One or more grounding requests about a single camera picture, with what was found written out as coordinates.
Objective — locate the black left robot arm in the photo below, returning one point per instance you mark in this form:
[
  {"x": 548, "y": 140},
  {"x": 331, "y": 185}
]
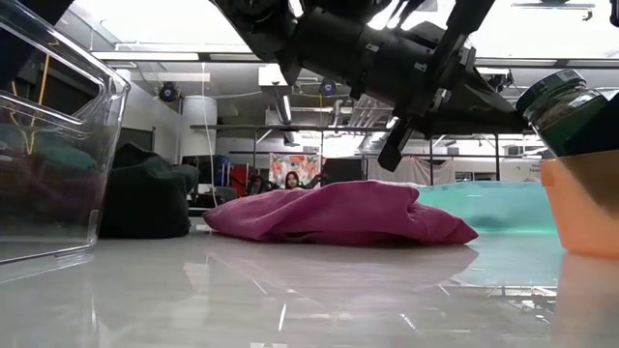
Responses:
[{"x": 338, "y": 43}]

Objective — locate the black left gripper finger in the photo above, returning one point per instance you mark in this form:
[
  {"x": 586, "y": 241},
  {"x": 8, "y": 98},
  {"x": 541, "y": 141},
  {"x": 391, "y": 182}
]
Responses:
[{"x": 602, "y": 125}]

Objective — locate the clear plastic bin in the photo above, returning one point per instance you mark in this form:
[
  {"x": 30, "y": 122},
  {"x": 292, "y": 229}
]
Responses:
[{"x": 72, "y": 193}]

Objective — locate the white hanging sheet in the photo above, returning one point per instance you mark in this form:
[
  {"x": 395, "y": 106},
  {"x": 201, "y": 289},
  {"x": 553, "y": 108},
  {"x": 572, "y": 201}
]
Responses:
[{"x": 416, "y": 171}]

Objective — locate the white cylindrical column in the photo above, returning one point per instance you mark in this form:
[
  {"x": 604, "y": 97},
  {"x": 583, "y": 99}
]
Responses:
[{"x": 198, "y": 125}]

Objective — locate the black horizontal frame rail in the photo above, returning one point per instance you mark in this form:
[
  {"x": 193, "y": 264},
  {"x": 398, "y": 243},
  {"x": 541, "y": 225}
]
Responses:
[{"x": 271, "y": 128}]

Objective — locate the translucent teal plastic bin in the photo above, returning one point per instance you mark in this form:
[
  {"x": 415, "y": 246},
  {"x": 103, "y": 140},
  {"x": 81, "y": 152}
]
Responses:
[{"x": 483, "y": 208}]

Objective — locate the dark screen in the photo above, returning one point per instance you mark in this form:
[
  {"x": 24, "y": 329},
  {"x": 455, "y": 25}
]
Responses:
[{"x": 342, "y": 170}]

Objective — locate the green-lid herb spice jar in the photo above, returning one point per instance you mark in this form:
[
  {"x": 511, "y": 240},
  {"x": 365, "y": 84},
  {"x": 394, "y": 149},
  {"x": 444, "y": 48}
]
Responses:
[{"x": 556, "y": 111}]

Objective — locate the black ceiling camera blue lens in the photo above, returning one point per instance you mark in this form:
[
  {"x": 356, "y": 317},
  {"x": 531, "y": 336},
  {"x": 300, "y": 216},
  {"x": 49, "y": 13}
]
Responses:
[
  {"x": 328, "y": 87},
  {"x": 168, "y": 92}
]

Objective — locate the black bean bag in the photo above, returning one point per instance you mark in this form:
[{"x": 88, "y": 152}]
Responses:
[{"x": 145, "y": 203}]

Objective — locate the magenta cloth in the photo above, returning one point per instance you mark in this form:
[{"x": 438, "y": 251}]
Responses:
[{"x": 338, "y": 212}]

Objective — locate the colourful wall poster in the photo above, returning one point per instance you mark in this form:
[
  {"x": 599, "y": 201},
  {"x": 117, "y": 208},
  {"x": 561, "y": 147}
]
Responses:
[{"x": 300, "y": 162}]

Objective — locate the white ceiling box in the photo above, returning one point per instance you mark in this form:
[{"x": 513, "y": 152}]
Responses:
[{"x": 271, "y": 76}]

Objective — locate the seated person in dark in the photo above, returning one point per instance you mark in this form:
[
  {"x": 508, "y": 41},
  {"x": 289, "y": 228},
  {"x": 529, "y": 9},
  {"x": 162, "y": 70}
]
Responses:
[{"x": 256, "y": 184}]

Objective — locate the seated person facing camera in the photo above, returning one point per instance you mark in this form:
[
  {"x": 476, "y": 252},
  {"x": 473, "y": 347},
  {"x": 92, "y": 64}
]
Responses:
[{"x": 292, "y": 180}]

